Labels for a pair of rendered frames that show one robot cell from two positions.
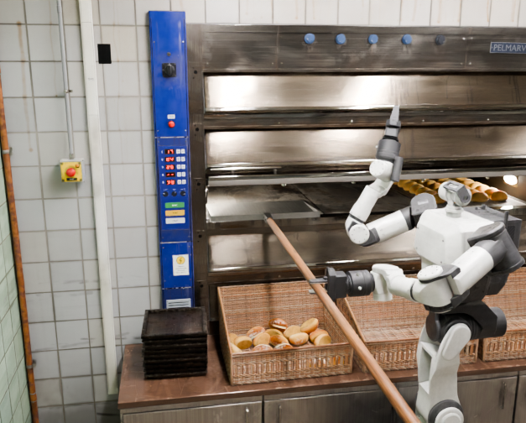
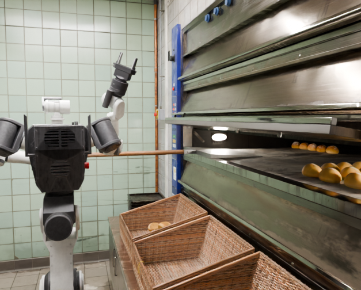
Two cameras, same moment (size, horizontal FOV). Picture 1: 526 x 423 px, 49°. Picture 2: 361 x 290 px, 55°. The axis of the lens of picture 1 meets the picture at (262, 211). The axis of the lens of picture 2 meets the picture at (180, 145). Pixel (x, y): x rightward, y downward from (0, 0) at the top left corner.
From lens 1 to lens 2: 337 cm
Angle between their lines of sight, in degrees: 82
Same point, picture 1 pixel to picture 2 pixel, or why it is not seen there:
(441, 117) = (263, 62)
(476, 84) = (290, 12)
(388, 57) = (237, 13)
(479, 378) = not seen: outside the picture
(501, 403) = not seen: outside the picture
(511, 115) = (323, 43)
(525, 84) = not seen: outside the picture
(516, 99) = (320, 16)
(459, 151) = (272, 101)
